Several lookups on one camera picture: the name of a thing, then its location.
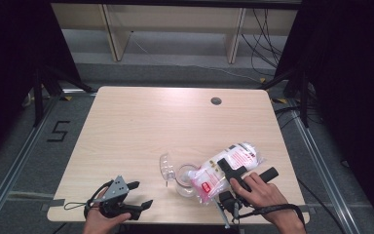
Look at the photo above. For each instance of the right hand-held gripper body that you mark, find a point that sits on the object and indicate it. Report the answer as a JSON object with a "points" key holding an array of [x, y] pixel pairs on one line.
{"points": [[229, 201]]}

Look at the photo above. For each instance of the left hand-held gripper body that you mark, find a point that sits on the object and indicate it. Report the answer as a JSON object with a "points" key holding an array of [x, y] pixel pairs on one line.
{"points": [[117, 191]]}

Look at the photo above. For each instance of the red and white sugar bag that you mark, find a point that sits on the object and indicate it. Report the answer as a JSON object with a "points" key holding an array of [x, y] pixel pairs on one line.
{"points": [[207, 182]]}

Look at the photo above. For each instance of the clear glass jar with lid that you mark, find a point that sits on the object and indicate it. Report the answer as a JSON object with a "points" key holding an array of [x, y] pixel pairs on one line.
{"points": [[181, 185]]}

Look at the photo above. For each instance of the person's right hand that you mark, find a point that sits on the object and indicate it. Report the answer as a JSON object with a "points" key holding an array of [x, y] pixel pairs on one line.
{"points": [[266, 198]]}

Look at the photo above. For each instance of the person's left hand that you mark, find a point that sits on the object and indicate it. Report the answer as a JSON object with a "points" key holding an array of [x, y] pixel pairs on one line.
{"points": [[99, 226]]}

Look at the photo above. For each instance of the grey floor tape strip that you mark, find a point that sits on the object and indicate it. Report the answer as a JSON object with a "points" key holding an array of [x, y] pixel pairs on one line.
{"points": [[53, 204]]}

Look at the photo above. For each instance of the grey table grommet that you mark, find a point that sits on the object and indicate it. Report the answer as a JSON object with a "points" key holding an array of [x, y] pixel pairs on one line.
{"points": [[216, 101]]}

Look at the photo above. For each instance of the yellow and black tape piece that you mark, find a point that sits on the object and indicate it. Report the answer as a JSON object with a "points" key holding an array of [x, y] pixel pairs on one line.
{"points": [[280, 101], [67, 98], [262, 79]]}

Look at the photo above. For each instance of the black metal stand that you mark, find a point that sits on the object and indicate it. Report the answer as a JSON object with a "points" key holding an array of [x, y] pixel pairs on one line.
{"points": [[38, 97], [304, 97]]}

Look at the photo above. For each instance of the black curtain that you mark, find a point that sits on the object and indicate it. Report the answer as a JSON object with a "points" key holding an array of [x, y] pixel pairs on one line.
{"points": [[6, 65], [354, 81]]}

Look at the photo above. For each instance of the beige wooden shelf unit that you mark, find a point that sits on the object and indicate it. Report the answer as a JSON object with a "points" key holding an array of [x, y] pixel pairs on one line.
{"points": [[175, 19]]}

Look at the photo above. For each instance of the aluminium floor rail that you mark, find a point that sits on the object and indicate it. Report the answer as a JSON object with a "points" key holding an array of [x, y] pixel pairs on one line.
{"points": [[321, 175], [16, 162]]}

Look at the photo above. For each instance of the black frame bar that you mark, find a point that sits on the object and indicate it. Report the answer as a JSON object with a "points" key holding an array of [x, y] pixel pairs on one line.
{"points": [[175, 2]]}

